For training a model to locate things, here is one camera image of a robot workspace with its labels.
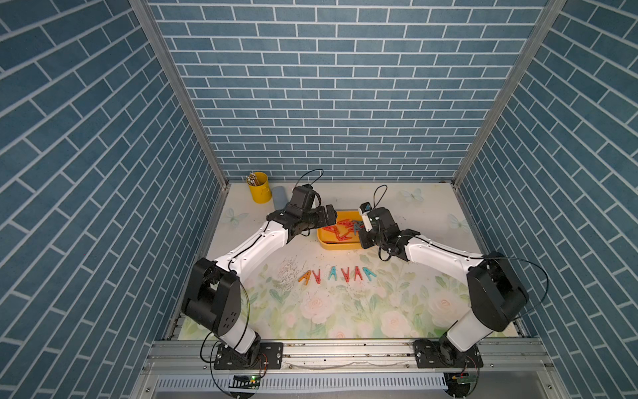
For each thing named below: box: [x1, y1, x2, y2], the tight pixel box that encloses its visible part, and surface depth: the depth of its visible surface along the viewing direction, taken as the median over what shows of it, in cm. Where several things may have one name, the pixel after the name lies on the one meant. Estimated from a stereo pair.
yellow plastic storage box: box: [317, 211, 364, 251], surface depth 104 cm
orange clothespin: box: [297, 270, 312, 286], surface depth 93 cm
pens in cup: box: [245, 172, 261, 187], surface depth 101 cm
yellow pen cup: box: [248, 172, 272, 204], surface depth 110 cm
